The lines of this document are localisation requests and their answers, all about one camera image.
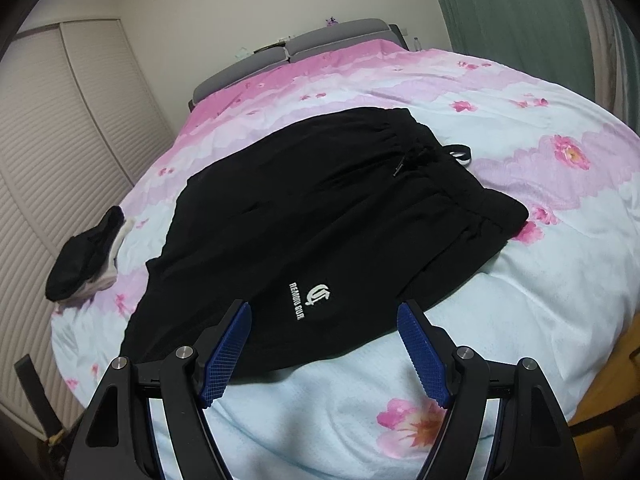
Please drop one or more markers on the white louvered closet door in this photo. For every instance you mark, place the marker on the white louvered closet door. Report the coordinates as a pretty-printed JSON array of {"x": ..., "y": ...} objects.
[
  {"x": 45, "y": 185},
  {"x": 115, "y": 100}
]

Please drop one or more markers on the folded black garment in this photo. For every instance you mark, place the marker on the folded black garment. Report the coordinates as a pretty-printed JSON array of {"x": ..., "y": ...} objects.
[{"x": 80, "y": 260}]

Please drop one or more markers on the black bar with yellow tie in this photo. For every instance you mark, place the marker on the black bar with yellow tie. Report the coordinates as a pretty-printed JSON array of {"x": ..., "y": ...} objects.
[{"x": 37, "y": 390}]

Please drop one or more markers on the green curtain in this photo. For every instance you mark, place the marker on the green curtain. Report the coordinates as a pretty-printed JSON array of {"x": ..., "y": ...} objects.
[{"x": 525, "y": 25}]

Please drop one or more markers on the pink floral bedsheet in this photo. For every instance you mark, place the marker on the pink floral bedsheet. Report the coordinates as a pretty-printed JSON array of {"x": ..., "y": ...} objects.
[{"x": 525, "y": 285}]

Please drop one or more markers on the flat box on headboard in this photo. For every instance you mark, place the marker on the flat box on headboard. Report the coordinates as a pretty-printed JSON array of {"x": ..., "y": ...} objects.
[{"x": 270, "y": 48}]

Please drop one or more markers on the black pants with large logo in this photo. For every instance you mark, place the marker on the black pants with large logo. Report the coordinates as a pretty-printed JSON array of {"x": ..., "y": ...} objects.
[{"x": 300, "y": 210}]

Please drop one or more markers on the small purple figure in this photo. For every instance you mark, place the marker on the small purple figure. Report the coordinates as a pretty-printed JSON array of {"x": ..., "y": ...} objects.
[{"x": 331, "y": 21}]

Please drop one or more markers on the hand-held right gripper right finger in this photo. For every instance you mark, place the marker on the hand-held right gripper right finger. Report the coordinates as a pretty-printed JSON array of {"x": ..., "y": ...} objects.
[{"x": 422, "y": 355}]

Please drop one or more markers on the grey padded headboard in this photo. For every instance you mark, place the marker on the grey padded headboard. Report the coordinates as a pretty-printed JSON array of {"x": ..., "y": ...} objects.
[{"x": 340, "y": 35}]

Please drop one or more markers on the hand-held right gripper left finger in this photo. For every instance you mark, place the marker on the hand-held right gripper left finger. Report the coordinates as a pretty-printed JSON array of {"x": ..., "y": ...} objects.
[{"x": 227, "y": 355}]

